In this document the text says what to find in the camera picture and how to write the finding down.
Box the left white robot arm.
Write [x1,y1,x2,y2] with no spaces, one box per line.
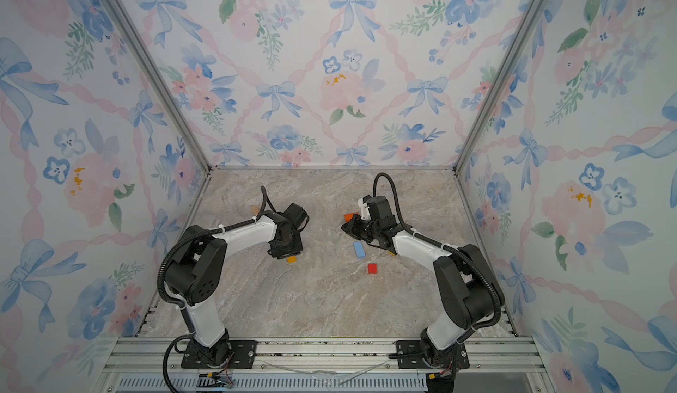
[156,211,310,352]

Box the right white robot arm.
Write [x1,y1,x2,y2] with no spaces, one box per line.
[341,213,504,354]

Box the light blue block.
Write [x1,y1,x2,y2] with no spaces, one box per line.
[354,241,366,259]

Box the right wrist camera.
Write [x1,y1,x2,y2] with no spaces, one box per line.
[358,195,394,221]

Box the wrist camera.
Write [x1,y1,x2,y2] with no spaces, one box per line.
[283,203,310,232]
[358,195,394,221]

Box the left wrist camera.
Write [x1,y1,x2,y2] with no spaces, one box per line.
[283,203,310,232]

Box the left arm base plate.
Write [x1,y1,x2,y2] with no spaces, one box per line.
[181,339,258,370]

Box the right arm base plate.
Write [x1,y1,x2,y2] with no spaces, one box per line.
[388,340,470,371]

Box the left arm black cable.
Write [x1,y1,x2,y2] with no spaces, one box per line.
[156,185,279,393]

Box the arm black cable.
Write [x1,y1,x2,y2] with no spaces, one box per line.
[372,172,504,344]
[156,185,279,393]

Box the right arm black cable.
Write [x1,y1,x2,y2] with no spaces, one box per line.
[372,172,504,344]

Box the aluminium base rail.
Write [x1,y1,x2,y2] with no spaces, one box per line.
[94,338,555,392]

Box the aluminium corner post right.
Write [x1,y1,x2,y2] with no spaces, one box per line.
[453,0,548,176]

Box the aluminium corner post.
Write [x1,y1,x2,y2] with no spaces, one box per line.
[453,0,548,176]
[102,0,212,174]

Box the aluminium corner post left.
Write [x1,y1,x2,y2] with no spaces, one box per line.
[102,0,212,174]

